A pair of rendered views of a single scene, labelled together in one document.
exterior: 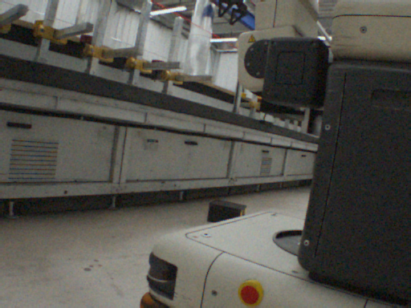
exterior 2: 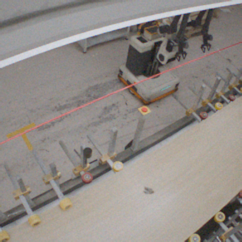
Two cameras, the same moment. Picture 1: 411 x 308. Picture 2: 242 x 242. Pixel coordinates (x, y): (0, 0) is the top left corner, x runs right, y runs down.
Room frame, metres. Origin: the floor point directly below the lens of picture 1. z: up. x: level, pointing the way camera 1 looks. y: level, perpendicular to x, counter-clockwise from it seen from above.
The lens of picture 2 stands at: (3.75, -0.08, 2.69)
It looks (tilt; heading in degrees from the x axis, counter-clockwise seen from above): 50 degrees down; 190
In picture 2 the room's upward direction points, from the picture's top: 10 degrees clockwise
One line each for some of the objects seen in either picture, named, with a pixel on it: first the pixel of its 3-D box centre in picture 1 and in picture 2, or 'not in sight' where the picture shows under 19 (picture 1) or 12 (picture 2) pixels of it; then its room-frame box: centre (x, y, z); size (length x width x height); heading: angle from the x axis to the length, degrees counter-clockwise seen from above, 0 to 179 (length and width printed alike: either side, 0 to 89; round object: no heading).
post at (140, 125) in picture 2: (239, 83); (138, 133); (2.37, -0.18, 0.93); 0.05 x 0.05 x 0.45; 54
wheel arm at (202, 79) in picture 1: (181, 78); (187, 108); (1.77, 0.19, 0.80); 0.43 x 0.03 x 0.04; 54
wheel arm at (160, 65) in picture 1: (148, 66); (203, 99); (1.57, 0.34, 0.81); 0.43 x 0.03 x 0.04; 54
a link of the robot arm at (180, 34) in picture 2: not in sight; (183, 23); (1.21, -0.09, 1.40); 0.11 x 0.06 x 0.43; 145
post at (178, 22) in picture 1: (172, 58); (196, 103); (1.77, 0.26, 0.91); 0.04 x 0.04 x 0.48; 54
